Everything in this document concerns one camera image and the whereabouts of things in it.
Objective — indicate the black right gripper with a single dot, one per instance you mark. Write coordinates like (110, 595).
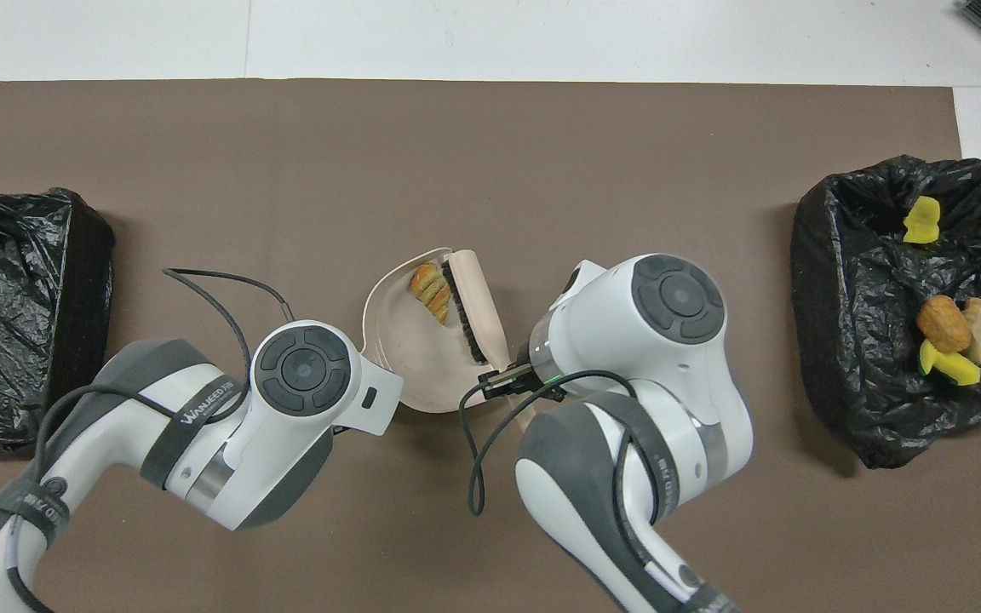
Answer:
(524, 381)

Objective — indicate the beige brush black bristles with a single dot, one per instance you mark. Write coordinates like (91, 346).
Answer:
(478, 298)

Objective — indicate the beige plastic dustpan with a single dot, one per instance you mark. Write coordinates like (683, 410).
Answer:
(410, 349)

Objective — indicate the brown cracked foam nugget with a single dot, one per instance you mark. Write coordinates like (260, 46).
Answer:
(943, 323)

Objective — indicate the notched yellow sponge piece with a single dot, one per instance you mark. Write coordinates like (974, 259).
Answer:
(957, 368)

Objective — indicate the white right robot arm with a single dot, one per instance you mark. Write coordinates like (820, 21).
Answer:
(678, 298)

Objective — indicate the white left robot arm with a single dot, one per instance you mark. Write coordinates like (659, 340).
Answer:
(303, 370)

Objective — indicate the black bag lined bin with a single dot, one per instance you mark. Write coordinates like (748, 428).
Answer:
(22, 340)
(857, 340)

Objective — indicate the brown table mat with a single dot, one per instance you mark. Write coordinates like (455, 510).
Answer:
(490, 153)

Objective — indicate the small yellow sponge scrap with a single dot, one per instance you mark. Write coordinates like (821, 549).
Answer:
(921, 221)

